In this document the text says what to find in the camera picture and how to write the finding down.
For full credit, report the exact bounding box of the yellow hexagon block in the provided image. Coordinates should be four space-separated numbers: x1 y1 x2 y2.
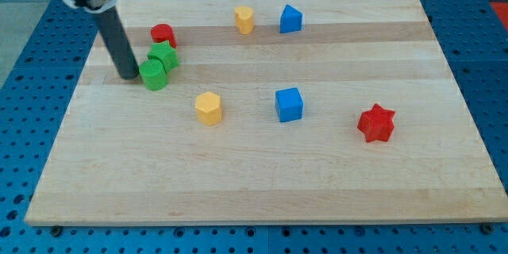
194 91 223 126

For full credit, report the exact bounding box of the blue cube block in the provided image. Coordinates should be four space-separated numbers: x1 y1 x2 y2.
275 87 303 122

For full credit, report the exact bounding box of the green cylinder block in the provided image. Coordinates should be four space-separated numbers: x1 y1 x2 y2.
139 59 167 90

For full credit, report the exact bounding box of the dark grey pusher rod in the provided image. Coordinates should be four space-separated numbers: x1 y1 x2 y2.
93 6 139 80

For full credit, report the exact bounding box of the yellow heart block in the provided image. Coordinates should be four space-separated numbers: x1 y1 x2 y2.
234 6 254 35

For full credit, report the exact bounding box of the wooden board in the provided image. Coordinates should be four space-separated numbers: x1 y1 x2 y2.
25 0 507 226

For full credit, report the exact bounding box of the red star block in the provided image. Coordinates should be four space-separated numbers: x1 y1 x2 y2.
357 103 395 143

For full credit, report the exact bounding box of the red cylinder block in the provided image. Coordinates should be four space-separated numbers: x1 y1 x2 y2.
150 23 177 48

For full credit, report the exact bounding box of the green star block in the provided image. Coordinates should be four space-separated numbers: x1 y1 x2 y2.
148 40 179 74

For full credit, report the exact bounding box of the blue triangle block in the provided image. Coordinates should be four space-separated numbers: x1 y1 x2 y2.
279 5 303 33

